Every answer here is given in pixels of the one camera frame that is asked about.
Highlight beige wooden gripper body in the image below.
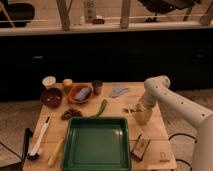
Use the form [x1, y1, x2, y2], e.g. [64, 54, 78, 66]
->
[133, 104, 152, 125]

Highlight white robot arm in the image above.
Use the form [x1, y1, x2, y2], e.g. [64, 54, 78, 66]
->
[139, 75, 213, 171]

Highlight green plastic tray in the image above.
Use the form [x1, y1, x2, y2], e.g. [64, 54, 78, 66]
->
[61, 117, 132, 171]

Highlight black brown small box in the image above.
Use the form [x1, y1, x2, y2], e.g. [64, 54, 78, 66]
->
[131, 134, 151, 161]

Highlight grey triangular cloth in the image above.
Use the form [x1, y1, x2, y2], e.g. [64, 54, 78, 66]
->
[110, 86, 129, 98]

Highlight green chili pepper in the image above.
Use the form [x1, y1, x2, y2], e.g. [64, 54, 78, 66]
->
[89, 99, 108, 118]

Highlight dark metal cup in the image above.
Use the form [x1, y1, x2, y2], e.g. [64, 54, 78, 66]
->
[92, 80, 102, 95]

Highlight blue sponge in bowl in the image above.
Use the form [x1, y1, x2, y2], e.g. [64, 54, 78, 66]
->
[75, 88, 90, 101]

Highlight orange clay bowl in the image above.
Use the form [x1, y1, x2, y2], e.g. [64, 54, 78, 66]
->
[68, 84, 92, 104]

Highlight brown dried fruit cluster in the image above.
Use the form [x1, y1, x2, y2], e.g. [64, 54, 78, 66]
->
[61, 108, 82, 120]

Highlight orange fruit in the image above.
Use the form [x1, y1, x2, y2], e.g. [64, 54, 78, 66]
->
[62, 79, 73, 89]

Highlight dark brown bowl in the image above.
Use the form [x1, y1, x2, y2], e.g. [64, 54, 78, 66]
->
[40, 88, 63, 109]

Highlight pale yellow corn stick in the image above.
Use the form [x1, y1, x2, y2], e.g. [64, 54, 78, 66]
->
[47, 138, 64, 167]

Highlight white cup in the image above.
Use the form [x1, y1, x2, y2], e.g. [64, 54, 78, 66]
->
[42, 76, 56, 89]

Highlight black office chair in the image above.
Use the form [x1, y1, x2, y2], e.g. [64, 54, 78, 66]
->
[138, 0, 201, 22]

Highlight black tongs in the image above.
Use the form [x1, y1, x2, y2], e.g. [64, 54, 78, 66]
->
[20, 128, 33, 171]

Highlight dark round stool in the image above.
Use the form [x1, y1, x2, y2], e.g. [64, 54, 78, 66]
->
[0, 0, 35, 28]

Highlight black floor cable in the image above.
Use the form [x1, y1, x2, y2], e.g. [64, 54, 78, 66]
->
[168, 132, 202, 171]

